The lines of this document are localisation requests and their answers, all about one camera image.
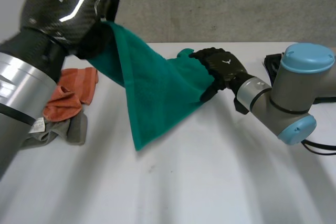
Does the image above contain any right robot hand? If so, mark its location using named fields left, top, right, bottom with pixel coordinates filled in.
left=188, top=47, right=250, bottom=103

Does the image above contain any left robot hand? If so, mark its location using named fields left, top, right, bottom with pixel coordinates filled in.
left=0, top=0, right=122, bottom=83

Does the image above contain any teal towel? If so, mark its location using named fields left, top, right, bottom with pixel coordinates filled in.
left=87, top=21, right=215, bottom=152

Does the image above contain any coral towel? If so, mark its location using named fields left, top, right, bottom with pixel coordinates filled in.
left=43, top=67, right=99, bottom=123

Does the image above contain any grey towel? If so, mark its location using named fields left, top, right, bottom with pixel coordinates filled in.
left=23, top=112, right=88, bottom=148

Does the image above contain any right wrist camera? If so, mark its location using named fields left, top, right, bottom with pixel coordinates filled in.
left=233, top=97, right=249, bottom=115

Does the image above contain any black cable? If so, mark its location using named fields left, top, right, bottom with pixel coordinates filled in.
left=300, top=140, right=336, bottom=155

